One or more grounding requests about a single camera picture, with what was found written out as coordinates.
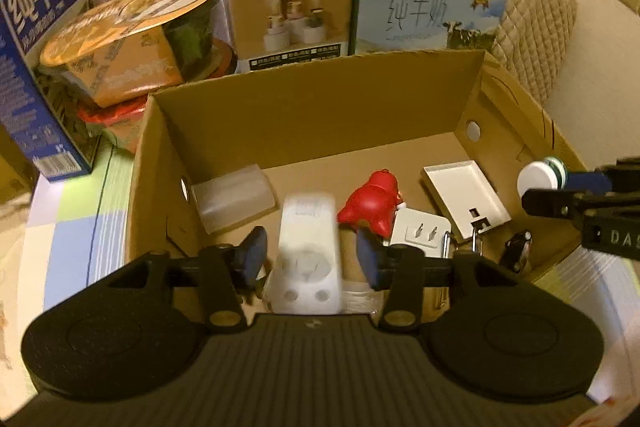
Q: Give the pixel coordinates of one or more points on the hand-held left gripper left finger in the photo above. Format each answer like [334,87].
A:
[252,254]

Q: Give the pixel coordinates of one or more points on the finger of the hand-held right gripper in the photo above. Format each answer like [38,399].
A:
[550,203]
[587,181]

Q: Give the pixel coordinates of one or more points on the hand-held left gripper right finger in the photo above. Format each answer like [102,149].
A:
[369,257]

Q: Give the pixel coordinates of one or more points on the white bottle with green band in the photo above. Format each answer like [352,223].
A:
[537,177]

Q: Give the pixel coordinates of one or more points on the clear box of white picks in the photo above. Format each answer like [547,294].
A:
[357,304]

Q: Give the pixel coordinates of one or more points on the red toy figure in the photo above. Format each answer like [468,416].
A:
[372,207]

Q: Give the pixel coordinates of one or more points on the white power strip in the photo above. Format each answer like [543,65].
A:
[305,257]

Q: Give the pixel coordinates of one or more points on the white plug adapter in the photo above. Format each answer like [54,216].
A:
[417,234]

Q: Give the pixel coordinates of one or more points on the small black toy car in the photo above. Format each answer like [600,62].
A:
[517,249]

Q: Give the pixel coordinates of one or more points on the clear plastic box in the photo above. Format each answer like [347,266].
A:
[232,199]

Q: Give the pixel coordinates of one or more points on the gold box with slot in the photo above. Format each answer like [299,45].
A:
[460,187]

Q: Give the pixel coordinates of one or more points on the brown cardboard box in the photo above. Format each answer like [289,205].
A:
[310,127]

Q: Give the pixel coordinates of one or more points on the beige quilted chair cover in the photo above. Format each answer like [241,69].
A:
[535,32]

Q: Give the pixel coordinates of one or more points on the red instant noodle bowl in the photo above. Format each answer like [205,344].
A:
[112,114]

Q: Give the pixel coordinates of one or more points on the orange instant noodle bowl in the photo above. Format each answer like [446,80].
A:
[125,57]

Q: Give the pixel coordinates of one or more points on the white box with figure print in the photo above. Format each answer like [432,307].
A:
[260,7]

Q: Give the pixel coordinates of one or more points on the dark blue milk carton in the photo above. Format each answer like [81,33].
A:
[30,57]

